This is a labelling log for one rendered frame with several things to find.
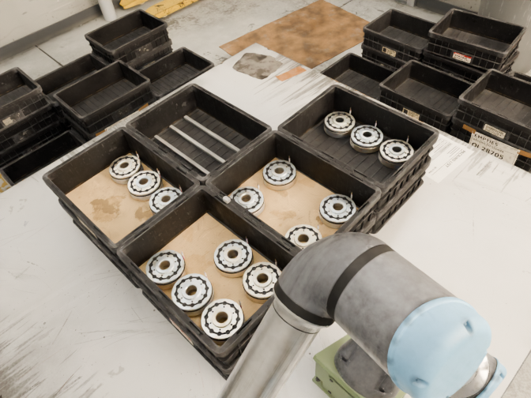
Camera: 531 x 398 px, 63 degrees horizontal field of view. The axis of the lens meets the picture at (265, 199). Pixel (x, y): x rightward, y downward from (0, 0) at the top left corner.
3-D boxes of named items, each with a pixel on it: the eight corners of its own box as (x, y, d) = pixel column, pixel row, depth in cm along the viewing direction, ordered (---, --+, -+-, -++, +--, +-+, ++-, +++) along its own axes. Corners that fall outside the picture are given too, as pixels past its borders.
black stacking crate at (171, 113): (276, 155, 143) (273, 129, 135) (209, 208, 131) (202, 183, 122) (199, 108, 162) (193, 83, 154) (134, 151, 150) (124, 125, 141)
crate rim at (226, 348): (311, 268, 104) (311, 263, 102) (220, 361, 91) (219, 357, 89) (204, 188, 123) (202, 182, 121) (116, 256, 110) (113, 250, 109)
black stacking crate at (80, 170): (209, 209, 131) (201, 184, 122) (128, 273, 118) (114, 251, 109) (133, 152, 150) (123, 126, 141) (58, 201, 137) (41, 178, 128)
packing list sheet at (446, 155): (476, 149, 153) (477, 148, 153) (442, 185, 144) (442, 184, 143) (397, 111, 170) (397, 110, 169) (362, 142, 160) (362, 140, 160)
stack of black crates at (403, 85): (463, 139, 236) (483, 87, 210) (433, 169, 223) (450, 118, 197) (401, 109, 255) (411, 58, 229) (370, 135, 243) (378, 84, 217)
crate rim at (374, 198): (382, 196, 117) (384, 189, 115) (311, 268, 104) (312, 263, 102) (275, 133, 136) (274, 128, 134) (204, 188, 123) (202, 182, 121)
